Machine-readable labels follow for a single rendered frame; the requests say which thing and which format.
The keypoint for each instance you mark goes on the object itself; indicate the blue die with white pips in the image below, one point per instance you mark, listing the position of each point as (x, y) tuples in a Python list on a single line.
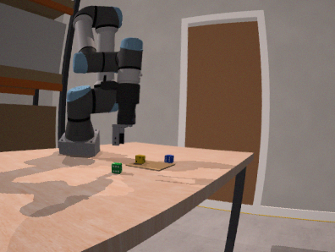
[(168, 158)]

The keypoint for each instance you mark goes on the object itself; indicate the green die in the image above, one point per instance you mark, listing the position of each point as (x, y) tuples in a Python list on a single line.
[(116, 167)]

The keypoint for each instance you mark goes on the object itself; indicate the tan flat mat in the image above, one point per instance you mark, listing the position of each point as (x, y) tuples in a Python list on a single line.
[(151, 165)]

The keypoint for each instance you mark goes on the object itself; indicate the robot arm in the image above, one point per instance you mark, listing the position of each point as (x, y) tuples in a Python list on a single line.
[(82, 101)]

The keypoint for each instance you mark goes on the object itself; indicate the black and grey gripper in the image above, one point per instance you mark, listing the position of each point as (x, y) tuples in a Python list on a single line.
[(127, 96)]

